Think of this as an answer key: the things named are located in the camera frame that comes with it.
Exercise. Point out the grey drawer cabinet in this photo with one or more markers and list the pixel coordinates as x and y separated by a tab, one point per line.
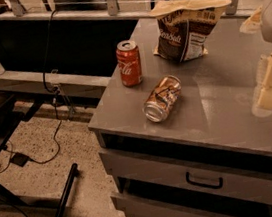
211	132

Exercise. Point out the brown lying soda can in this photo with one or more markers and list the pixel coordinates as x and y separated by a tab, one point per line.
162	99

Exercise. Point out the brown white chip bag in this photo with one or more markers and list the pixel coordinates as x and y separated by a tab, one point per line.
184	26

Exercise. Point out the black power adapter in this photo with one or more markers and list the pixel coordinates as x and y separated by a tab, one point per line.
19	159

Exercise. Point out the red coke can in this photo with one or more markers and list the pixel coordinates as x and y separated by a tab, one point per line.
129	64

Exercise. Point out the black drawer handle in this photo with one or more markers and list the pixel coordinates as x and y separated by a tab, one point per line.
204	182

